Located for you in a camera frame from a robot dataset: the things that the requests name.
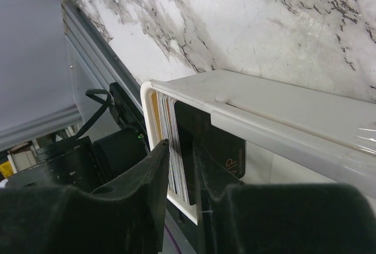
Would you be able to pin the stack of cards in tray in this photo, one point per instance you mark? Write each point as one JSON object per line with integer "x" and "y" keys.
{"x": 164, "y": 116}

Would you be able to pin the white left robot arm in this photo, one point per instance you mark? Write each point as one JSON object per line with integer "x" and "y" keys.
{"x": 87, "y": 164}

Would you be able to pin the black VIP credit card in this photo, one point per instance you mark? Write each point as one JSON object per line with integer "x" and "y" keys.
{"x": 226, "y": 149}

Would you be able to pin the white plastic tray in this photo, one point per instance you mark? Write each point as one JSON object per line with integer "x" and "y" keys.
{"x": 292, "y": 134}

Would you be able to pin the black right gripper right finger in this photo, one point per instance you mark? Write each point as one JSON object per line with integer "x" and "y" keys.
{"x": 235, "y": 217}

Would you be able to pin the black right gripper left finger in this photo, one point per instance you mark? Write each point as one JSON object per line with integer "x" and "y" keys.
{"x": 126, "y": 215}

